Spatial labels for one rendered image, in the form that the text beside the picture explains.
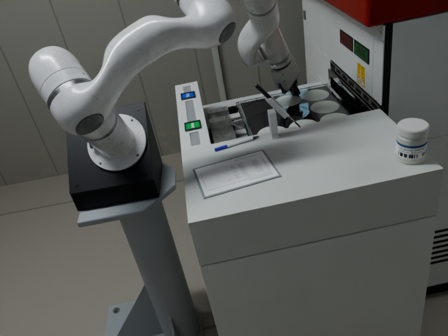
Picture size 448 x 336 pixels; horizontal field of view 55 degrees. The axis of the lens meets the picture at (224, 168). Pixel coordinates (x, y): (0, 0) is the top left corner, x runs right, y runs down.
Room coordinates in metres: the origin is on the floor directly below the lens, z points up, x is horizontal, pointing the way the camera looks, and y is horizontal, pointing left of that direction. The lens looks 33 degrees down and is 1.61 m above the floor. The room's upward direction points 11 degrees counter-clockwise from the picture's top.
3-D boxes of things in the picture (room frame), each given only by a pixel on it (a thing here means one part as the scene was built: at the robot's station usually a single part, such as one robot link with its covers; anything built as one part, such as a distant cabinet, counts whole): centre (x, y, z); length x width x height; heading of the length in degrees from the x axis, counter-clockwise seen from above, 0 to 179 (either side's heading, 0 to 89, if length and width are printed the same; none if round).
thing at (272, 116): (1.11, -0.18, 1.03); 0.06 x 0.04 x 0.13; 92
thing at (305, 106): (1.36, -0.29, 0.90); 0.34 x 0.34 x 0.01; 1
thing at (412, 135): (0.88, -0.47, 1.01); 0.07 x 0.07 x 0.10
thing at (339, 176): (0.97, -0.20, 0.89); 0.62 x 0.35 x 0.14; 92
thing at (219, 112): (1.49, -0.02, 0.89); 0.08 x 0.03 x 0.03; 92
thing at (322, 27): (1.56, -0.50, 1.02); 0.81 x 0.03 x 0.40; 2
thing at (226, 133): (1.34, -0.02, 0.87); 0.36 x 0.08 x 0.03; 2
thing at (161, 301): (1.23, 0.42, 0.41); 0.51 x 0.44 x 0.82; 89
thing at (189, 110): (1.42, 0.08, 0.89); 0.55 x 0.09 x 0.14; 2
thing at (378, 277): (1.28, -0.18, 0.41); 0.96 x 0.64 x 0.82; 2
